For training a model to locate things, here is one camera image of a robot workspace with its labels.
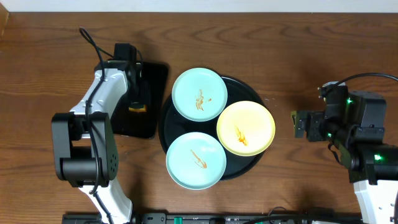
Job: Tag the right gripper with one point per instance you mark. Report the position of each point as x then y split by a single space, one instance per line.
315 117

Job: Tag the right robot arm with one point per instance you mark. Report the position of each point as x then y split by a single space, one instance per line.
353 125

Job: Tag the yellow plate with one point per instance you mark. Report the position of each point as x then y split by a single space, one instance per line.
245 128

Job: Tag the mint plate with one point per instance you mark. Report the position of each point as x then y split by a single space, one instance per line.
196 161
199 94

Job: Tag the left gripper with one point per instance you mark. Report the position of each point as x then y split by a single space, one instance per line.
138 101

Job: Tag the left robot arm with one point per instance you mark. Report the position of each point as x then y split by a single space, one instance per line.
85 149

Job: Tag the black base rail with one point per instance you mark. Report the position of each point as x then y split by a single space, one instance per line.
162 218

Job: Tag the round black tray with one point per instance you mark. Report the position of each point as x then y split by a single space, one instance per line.
172 125

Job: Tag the rectangular black tray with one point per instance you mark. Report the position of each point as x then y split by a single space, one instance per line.
142 125

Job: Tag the orange sponge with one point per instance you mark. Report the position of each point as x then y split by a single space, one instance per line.
138 108

